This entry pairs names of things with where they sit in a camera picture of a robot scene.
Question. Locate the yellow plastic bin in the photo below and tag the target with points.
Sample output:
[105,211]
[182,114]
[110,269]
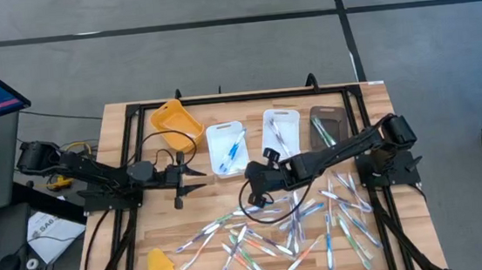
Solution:
[174,119]

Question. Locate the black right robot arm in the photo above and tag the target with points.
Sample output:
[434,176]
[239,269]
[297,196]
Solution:
[355,144]

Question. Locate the yellow tool on floor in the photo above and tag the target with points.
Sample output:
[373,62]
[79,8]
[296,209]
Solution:
[59,182]

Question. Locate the black desk leg bar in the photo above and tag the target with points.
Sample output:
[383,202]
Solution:
[41,200]

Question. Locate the white label sticker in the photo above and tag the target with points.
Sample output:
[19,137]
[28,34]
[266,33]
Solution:
[375,82]

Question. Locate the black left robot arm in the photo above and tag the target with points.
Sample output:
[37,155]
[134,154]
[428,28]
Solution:
[91,172]

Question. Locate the black arched clamp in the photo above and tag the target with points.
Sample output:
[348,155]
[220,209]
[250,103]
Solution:
[311,75]
[177,92]

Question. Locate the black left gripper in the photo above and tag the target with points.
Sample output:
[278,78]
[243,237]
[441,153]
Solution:
[170,177]

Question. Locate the white plastic bin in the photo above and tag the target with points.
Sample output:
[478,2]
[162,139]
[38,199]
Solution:
[215,137]
[290,124]

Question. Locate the purple toothbrush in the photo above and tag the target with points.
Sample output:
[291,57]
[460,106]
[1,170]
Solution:
[197,238]
[292,235]
[248,213]
[278,134]
[353,193]
[233,251]
[270,241]

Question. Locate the white printed paper sheet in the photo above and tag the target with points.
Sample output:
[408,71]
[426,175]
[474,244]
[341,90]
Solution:
[53,239]

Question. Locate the orange toothbrush in clear wrapper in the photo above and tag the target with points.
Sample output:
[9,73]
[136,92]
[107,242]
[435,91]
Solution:
[248,223]
[243,262]
[198,251]
[353,186]
[331,206]
[305,254]
[255,243]

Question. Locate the white tape roll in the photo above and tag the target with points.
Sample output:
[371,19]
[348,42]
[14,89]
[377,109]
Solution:
[32,259]

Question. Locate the grey translucent plastic bin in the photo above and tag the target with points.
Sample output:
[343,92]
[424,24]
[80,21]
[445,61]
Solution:
[338,118]

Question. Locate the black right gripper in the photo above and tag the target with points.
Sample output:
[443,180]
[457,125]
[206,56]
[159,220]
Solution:
[268,176]

